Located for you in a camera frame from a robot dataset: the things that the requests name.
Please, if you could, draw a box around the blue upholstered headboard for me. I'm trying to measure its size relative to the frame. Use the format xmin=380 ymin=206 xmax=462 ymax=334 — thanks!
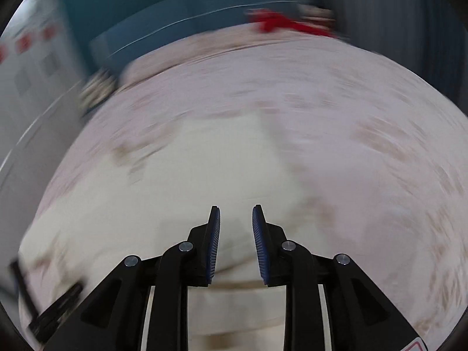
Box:
xmin=90 ymin=0 xmax=315 ymax=76

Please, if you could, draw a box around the cream quilted padded garment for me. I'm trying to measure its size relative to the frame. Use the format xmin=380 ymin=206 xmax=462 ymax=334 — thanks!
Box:
xmin=19 ymin=114 xmax=323 ymax=350

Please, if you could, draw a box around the grey-blue curtain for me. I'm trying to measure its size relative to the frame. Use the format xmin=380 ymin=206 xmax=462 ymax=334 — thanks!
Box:
xmin=330 ymin=0 xmax=467 ymax=107

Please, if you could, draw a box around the stack of folded cloths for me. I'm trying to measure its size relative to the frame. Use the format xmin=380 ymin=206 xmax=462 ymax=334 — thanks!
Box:
xmin=78 ymin=69 xmax=117 ymax=112

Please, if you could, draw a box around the white wardrobe with red decals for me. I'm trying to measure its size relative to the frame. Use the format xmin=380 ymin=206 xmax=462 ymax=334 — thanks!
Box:
xmin=0 ymin=0 xmax=89 ymax=205

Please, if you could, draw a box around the red fabric item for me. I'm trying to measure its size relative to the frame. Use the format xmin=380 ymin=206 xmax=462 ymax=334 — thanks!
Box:
xmin=247 ymin=9 xmax=335 ymax=38

